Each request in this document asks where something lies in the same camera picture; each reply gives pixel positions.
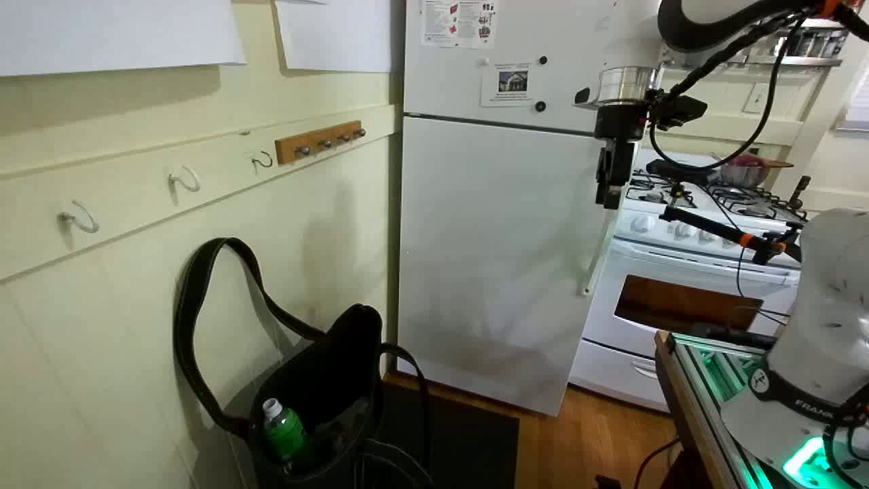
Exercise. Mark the photo fridge magnet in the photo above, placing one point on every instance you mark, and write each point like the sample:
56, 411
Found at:
512, 82

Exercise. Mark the white light switch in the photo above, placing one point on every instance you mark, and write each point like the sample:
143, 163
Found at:
757, 98

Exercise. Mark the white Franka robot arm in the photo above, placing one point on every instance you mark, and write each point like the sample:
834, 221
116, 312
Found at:
833, 288

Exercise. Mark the black shoulder bag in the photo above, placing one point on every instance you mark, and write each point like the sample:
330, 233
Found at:
326, 363

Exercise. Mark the green plastic bottle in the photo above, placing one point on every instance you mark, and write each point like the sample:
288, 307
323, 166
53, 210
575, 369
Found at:
288, 436

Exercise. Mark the metal wall hook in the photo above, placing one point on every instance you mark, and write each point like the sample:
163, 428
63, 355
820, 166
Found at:
83, 221
188, 180
265, 162

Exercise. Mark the small white paper sheet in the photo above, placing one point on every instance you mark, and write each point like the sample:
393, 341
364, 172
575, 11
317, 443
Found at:
334, 30

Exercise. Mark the white oven stove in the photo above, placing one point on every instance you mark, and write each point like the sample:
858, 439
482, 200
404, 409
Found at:
633, 245

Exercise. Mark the black pole with orange tape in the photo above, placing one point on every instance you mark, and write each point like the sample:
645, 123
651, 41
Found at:
716, 229

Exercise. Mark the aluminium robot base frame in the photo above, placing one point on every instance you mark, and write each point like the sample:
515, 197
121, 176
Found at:
687, 397

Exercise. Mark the metal spice rack shelf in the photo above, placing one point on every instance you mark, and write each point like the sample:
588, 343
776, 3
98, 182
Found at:
816, 49

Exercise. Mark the paper with red print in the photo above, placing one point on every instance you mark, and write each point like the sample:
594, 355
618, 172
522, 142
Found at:
458, 21

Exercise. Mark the red pot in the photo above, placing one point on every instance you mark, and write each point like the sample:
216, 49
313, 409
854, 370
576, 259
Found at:
753, 170

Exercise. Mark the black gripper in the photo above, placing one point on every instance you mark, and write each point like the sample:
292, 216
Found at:
619, 127

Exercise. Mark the wooden peg rack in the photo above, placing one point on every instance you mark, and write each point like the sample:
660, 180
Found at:
318, 142

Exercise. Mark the white refrigerator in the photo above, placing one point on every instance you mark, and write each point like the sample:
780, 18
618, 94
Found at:
489, 253

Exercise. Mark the black round fridge magnet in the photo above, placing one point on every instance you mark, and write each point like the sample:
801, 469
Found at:
541, 108

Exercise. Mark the large white paper sheet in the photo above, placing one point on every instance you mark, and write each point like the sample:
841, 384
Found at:
109, 30

